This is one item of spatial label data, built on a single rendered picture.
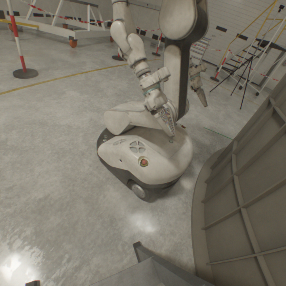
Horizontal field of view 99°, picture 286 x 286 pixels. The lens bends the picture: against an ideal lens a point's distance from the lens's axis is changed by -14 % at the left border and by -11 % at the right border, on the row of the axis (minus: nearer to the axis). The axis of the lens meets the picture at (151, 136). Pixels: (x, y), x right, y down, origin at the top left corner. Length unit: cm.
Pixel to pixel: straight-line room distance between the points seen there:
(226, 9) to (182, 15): 780
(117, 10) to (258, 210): 95
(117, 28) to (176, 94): 36
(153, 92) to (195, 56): 479
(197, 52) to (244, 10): 373
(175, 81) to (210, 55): 764
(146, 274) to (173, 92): 74
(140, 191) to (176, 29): 85
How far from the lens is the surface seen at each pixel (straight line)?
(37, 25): 485
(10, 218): 109
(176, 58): 68
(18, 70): 265
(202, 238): 108
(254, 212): 79
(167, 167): 77
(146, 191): 90
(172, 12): 66
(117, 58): 364
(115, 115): 93
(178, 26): 64
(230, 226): 91
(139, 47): 56
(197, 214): 111
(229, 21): 832
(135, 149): 78
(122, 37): 58
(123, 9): 61
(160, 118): 52
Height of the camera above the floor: 93
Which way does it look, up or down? 40 degrees down
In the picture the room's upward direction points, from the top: 19 degrees clockwise
